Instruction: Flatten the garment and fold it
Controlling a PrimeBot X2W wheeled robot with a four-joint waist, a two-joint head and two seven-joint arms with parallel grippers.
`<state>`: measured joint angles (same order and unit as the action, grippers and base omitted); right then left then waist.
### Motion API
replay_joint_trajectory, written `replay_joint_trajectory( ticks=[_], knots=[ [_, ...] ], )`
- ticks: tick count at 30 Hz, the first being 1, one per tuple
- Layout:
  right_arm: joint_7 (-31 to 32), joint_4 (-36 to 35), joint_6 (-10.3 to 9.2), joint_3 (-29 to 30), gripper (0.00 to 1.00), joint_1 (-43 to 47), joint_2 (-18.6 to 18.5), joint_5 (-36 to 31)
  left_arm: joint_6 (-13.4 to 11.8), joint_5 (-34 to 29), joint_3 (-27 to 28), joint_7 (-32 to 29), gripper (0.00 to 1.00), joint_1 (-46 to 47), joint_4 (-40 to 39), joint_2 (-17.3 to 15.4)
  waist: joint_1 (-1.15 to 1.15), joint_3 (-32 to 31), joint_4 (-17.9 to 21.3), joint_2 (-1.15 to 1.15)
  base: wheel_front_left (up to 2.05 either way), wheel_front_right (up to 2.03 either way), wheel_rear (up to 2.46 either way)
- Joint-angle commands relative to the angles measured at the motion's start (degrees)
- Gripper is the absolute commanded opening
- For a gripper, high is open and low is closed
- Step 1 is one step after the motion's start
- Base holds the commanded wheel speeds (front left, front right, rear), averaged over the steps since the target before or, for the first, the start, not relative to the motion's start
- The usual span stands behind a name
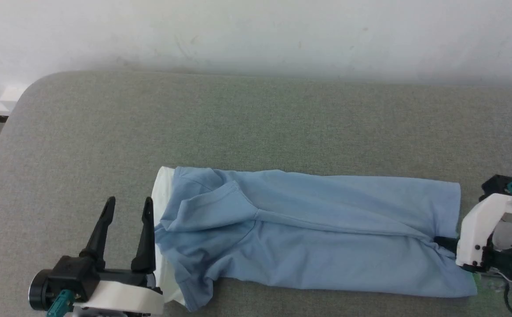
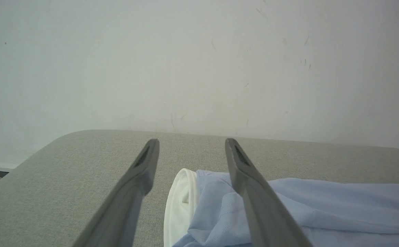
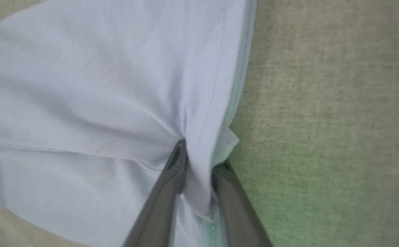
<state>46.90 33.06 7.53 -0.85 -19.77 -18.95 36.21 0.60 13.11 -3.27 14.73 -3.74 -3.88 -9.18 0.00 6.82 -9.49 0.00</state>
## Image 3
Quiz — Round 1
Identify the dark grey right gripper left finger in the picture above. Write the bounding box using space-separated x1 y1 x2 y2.
122 139 188 247

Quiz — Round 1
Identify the light blue white garment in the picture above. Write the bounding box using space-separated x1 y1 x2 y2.
0 0 259 247

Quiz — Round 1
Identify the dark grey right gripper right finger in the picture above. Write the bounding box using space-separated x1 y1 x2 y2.
211 161 274 247

